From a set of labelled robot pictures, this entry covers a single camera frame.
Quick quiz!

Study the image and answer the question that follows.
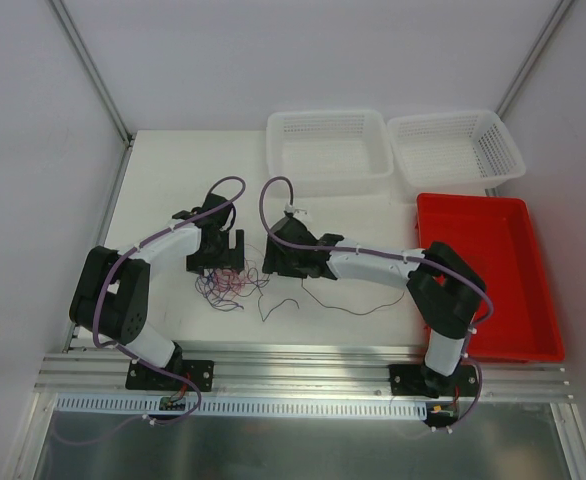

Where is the purple thin cable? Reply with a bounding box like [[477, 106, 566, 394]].
[[192, 267, 274, 312]]

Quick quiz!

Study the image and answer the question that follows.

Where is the dark brown thin cable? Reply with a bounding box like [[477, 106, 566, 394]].
[[300, 279, 405, 317]]

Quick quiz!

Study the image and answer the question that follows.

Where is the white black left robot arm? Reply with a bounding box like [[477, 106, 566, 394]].
[[69, 193, 244, 389]]

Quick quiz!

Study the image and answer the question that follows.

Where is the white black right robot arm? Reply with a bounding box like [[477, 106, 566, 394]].
[[263, 213, 494, 398]]

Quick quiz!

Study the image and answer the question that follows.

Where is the white perforated basket left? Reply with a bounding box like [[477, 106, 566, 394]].
[[266, 109, 394, 197]]

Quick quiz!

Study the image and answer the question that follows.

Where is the white perforated basket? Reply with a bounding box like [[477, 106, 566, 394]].
[[387, 110, 526, 192], [266, 109, 394, 197]]

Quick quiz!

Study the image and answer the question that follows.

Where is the white perforated basket right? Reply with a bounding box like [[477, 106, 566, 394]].
[[387, 110, 526, 192]]

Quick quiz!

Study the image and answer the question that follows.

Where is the red plastic tray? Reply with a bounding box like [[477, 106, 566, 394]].
[[417, 193, 565, 363]]

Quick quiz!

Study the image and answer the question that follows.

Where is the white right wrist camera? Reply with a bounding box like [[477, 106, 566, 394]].
[[284, 203, 311, 221]]

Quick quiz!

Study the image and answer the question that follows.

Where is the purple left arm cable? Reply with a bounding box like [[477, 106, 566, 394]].
[[92, 176, 247, 374]]

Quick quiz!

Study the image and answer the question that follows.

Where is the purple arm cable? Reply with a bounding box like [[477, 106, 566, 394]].
[[258, 176, 494, 401], [92, 176, 247, 374]]

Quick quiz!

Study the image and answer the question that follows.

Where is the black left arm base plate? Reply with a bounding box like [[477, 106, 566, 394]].
[[125, 360, 215, 392]]

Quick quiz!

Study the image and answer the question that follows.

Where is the aluminium frame post left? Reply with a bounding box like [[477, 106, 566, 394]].
[[47, 0, 133, 145]]

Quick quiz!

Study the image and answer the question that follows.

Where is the aluminium frame post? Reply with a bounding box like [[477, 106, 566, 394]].
[[495, 0, 577, 120], [47, 0, 133, 145]]

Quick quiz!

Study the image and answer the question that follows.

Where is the white slotted cable duct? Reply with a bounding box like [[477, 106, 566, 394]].
[[55, 393, 427, 421]]

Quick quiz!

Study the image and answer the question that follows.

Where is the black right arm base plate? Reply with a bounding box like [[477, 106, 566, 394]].
[[388, 363, 479, 399]]

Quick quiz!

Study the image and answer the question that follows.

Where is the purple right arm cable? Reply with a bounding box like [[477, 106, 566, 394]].
[[258, 176, 494, 401]]

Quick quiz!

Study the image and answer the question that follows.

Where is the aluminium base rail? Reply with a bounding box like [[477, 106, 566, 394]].
[[35, 341, 577, 403]]

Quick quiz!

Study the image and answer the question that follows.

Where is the aluminium frame post right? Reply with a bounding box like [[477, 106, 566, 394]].
[[495, 0, 577, 120]]

